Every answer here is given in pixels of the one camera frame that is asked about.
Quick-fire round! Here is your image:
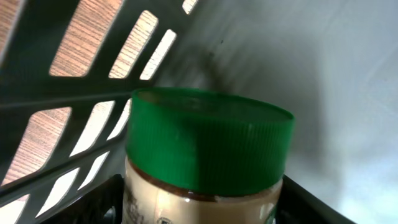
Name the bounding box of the green lid spice jar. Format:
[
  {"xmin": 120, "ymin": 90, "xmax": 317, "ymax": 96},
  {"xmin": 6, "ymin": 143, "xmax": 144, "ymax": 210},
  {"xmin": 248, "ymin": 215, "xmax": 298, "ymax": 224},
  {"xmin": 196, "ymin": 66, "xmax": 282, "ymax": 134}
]
[{"xmin": 122, "ymin": 88, "xmax": 295, "ymax": 223}]

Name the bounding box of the grey plastic shopping basket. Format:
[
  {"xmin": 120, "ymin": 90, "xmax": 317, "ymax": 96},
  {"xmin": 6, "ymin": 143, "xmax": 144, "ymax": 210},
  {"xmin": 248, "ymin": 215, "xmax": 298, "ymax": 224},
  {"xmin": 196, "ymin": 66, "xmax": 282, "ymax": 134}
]
[{"xmin": 1, "ymin": 1, "xmax": 397, "ymax": 223}]

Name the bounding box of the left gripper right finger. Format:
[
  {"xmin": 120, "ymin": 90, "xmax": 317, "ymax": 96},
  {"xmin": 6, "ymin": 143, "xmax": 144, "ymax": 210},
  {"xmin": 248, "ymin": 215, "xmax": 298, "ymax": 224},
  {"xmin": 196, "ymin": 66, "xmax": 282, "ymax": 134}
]
[{"xmin": 275, "ymin": 175, "xmax": 354, "ymax": 224}]

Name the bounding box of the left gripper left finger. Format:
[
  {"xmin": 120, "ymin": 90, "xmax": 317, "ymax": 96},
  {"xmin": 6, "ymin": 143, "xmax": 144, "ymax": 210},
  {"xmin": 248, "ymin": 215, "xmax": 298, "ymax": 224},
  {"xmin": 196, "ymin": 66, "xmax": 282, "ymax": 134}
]
[{"xmin": 42, "ymin": 174, "xmax": 124, "ymax": 224}]

